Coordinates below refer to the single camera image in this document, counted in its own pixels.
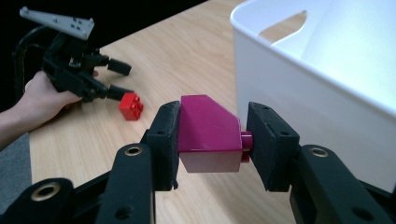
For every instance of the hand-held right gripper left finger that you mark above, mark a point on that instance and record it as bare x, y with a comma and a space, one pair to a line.
162, 149

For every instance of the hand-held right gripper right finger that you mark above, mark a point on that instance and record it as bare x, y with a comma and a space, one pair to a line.
274, 149

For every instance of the red toy block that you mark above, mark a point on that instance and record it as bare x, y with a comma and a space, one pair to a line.
130, 107

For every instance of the magenta sloped toy block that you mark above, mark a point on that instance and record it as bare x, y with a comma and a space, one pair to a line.
208, 130

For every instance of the white plastic bin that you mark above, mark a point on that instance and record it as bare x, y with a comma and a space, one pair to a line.
311, 109

